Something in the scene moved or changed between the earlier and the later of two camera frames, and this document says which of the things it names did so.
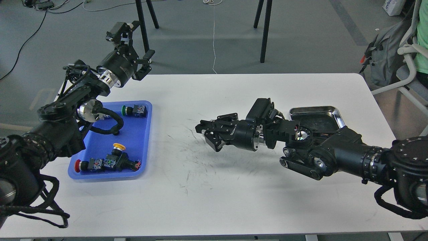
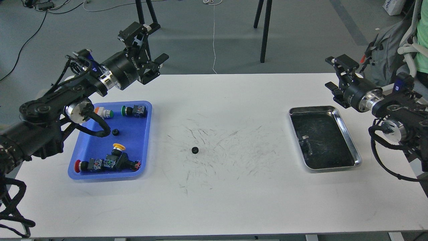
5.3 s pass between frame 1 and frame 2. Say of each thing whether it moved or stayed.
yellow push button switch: stayed
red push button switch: stayed
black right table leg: stayed
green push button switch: stayed
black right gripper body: moved
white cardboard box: stayed
